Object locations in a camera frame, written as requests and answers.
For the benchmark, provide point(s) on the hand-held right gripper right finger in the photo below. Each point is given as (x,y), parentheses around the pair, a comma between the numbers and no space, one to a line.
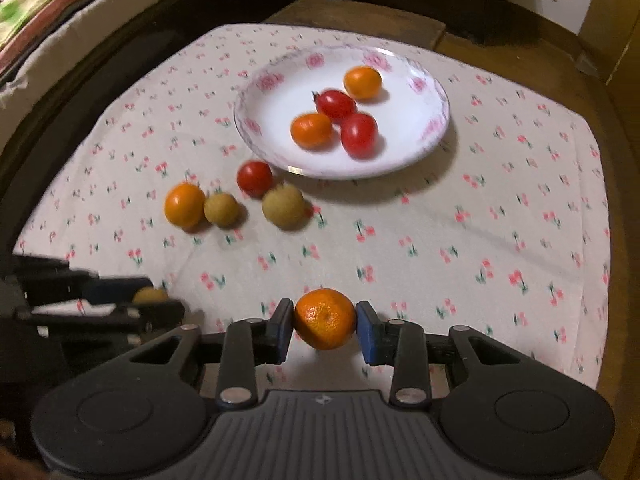
(365,335)

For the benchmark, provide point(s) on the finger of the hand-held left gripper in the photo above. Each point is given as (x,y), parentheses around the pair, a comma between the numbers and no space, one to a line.
(115,289)
(150,316)

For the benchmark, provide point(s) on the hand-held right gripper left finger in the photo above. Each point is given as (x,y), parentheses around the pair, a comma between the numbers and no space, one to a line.
(285,332)

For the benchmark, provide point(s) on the large longan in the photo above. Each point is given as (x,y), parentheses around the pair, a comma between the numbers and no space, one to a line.
(150,296)

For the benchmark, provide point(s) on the large orange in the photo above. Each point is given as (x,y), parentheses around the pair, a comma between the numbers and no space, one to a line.
(325,320)

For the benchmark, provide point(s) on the small orange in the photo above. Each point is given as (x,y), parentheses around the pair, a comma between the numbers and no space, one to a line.
(362,82)
(185,204)
(312,130)

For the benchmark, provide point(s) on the small longan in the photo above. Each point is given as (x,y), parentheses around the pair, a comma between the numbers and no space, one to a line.
(284,206)
(221,209)

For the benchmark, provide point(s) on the red cherry tomato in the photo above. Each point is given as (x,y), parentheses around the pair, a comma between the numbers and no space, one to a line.
(336,105)
(255,178)
(359,134)

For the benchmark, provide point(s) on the white floral rim plate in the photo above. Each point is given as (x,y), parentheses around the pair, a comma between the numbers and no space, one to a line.
(410,125)

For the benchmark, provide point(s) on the cherry print tablecloth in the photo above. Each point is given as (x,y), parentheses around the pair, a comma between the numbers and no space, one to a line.
(450,260)

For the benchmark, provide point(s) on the wooden bench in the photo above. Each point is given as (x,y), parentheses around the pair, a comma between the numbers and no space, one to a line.
(350,15)

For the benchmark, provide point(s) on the dark wooden nightstand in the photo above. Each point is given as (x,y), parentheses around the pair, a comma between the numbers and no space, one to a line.
(440,5)

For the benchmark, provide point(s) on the yellow wooden wardrobe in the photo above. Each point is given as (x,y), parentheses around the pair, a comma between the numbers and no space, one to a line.
(615,10)

